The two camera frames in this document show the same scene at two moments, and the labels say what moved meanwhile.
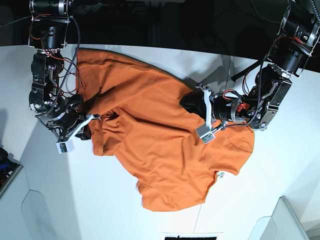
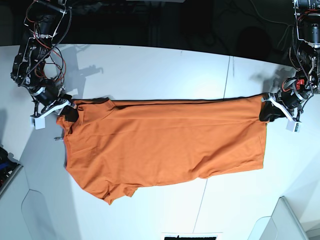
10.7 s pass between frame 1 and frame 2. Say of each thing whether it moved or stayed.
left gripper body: moved
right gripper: moved
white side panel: stayed
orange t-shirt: moved
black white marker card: stayed
